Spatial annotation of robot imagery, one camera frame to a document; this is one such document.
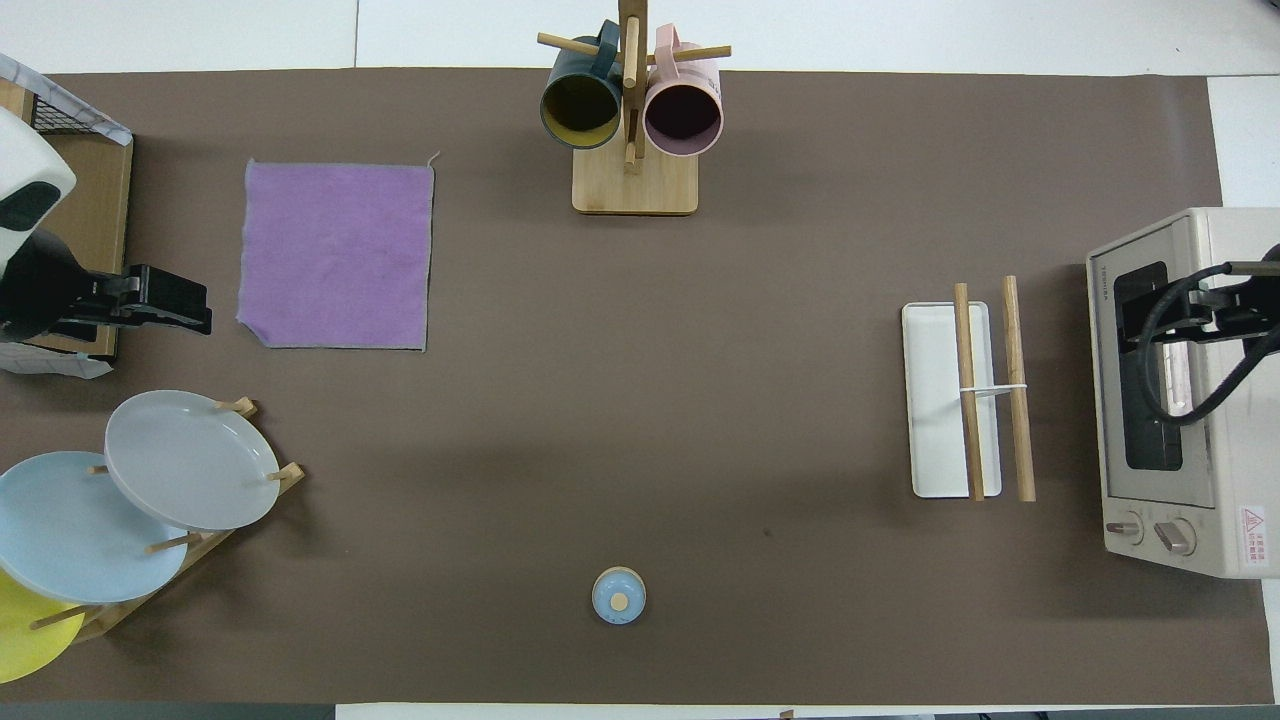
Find purple and grey towel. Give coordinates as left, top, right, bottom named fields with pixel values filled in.
left=237, top=152, right=441, bottom=352

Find grey plate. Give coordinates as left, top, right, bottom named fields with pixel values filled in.
left=104, top=390, right=282, bottom=532

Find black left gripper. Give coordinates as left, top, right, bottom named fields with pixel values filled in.
left=0, top=230, right=213, bottom=343

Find brown table mat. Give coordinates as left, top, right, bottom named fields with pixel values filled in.
left=0, top=68, right=1276, bottom=706

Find wooden mug tree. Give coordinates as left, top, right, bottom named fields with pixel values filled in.
left=537, top=0, right=732, bottom=216

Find yellow plate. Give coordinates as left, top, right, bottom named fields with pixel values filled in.
left=0, top=568, right=87, bottom=685

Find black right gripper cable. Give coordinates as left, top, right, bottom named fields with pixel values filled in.
left=1140, top=260, right=1280, bottom=427

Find cardboard box with basket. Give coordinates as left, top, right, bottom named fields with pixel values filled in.
left=0, top=52, right=134, bottom=379

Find wooden plate rack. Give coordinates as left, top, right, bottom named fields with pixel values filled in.
left=30, top=397, right=306, bottom=643

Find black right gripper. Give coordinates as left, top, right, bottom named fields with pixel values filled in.
left=1125, top=280, right=1280, bottom=346

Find pink mug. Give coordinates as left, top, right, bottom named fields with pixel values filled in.
left=643, top=25, right=724, bottom=158

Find dark teal mug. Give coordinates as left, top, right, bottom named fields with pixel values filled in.
left=540, top=20, right=625, bottom=151

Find light blue plate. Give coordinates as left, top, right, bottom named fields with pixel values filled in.
left=0, top=451, right=189, bottom=604

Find white towel rack wooden bars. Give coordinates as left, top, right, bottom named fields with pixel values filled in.
left=901, top=276, right=1037, bottom=503

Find beige toaster oven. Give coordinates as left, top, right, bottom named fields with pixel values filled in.
left=1086, top=207, right=1280, bottom=580

